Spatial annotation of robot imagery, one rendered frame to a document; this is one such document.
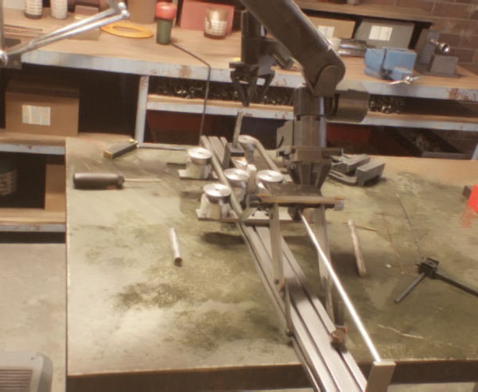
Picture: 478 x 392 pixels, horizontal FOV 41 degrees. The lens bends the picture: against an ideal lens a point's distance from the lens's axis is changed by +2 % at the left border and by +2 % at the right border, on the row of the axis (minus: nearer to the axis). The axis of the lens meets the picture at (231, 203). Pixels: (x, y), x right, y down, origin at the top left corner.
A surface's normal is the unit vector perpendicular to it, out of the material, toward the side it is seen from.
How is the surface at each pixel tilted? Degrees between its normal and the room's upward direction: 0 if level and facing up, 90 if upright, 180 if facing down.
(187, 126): 90
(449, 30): 90
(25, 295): 0
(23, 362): 0
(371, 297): 0
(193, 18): 89
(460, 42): 90
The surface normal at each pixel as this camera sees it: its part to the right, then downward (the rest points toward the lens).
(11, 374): 0.15, -0.88
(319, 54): 0.25, 0.61
